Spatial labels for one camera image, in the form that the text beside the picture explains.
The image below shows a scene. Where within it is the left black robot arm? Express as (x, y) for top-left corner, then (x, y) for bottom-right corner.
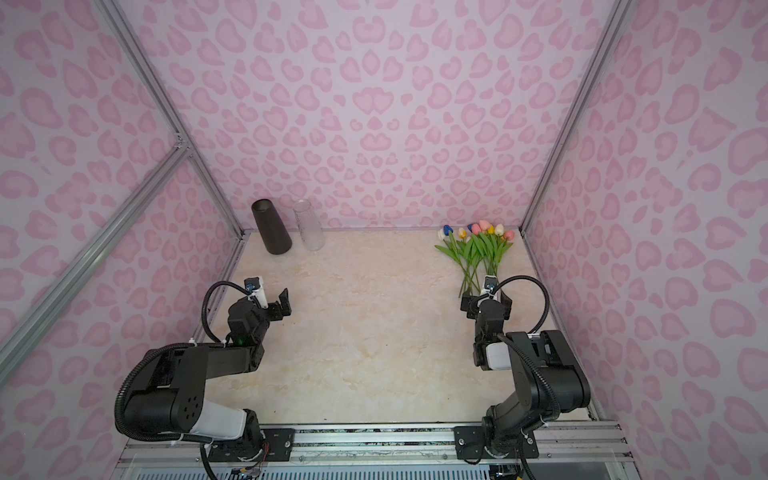
(114, 289), (292, 461)

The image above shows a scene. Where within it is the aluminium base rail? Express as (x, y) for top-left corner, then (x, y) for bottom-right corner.
(110, 419), (640, 480)

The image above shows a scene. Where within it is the right corner aluminium post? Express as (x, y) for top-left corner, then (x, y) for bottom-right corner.
(519, 0), (636, 238)

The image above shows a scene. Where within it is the black cone vase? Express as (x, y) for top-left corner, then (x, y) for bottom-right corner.
(251, 198), (293, 255)

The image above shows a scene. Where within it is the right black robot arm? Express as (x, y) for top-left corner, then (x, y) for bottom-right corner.
(453, 295), (591, 465)

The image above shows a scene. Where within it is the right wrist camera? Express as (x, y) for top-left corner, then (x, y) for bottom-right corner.
(481, 275), (499, 300)

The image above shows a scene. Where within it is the bunch of artificial tulips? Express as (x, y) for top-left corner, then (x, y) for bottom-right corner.
(435, 220), (516, 296)

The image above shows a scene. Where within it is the left corner aluminium post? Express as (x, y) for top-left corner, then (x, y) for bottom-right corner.
(94, 0), (245, 239)

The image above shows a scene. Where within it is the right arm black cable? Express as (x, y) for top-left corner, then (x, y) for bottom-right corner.
(496, 274), (551, 336)

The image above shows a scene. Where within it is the aluminium frame diagonal bar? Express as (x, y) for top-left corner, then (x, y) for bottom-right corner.
(1, 141), (189, 385)

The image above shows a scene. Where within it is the corner aluminium post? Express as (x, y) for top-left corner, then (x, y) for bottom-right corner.
(94, 0), (245, 239)
(519, 0), (636, 238)

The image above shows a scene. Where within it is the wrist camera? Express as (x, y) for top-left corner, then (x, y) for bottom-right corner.
(244, 276), (268, 309)
(481, 275), (499, 300)

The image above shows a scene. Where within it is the clear glass vase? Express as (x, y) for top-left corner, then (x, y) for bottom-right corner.
(293, 199), (325, 251)

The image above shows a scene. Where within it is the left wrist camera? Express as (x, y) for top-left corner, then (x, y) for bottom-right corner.
(244, 276), (268, 309)

